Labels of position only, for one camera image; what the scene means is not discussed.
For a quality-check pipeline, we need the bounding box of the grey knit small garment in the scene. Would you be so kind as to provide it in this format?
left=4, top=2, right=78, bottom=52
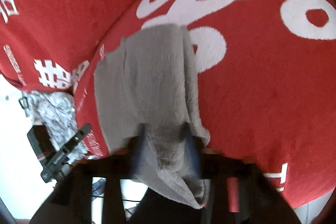
left=94, top=24, right=210, bottom=209

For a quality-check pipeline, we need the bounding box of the white patterned cloth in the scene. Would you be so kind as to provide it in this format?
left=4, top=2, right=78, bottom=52
left=22, top=90, right=91, bottom=162

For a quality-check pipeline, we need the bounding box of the red blanket with white lettering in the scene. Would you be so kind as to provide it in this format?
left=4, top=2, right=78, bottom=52
left=1, top=0, right=335, bottom=207

